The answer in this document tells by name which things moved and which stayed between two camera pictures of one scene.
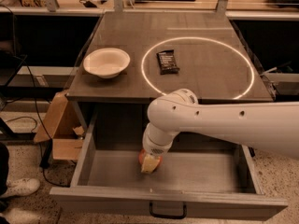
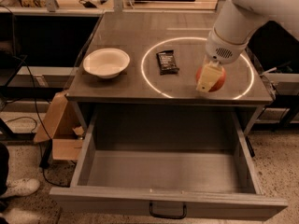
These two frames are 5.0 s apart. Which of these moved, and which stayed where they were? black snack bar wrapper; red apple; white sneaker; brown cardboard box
Moved: red apple
Stayed: brown cardboard box; white sneaker; black snack bar wrapper
